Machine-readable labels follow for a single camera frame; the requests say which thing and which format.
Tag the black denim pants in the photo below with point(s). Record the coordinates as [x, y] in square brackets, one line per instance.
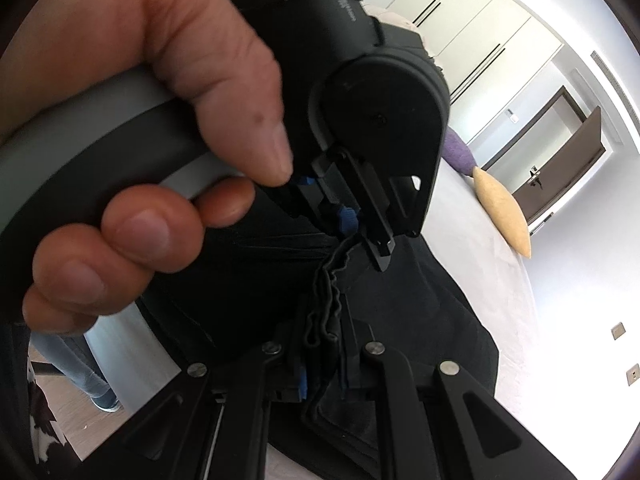
[425, 300]

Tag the person's left hand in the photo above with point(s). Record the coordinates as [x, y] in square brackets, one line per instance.
[175, 20]

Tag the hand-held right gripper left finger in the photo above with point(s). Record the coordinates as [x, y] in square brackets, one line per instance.
[300, 385]

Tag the person's leg in jeans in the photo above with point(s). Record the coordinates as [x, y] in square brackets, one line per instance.
[70, 365]

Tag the bed with white sheet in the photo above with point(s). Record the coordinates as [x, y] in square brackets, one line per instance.
[500, 285]

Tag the white wardrobe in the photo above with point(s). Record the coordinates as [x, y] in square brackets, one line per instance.
[475, 35]

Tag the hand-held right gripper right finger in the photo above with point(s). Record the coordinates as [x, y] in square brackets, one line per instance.
[390, 385]

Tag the black and white patterned cloth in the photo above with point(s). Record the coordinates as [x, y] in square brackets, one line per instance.
[47, 435]

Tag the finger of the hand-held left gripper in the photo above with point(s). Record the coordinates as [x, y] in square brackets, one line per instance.
[372, 210]
[345, 220]

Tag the yellow pillow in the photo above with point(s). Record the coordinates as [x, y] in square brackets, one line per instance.
[505, 210]

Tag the purple pillow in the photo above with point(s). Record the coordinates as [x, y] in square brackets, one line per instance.
[459, 152]

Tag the person's shoe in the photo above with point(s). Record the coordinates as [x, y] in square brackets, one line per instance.
[106, 403]

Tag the white light switch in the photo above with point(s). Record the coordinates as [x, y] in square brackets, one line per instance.
[513, 116]

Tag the brown wooden door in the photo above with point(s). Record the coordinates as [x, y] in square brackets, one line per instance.
[565, 170]

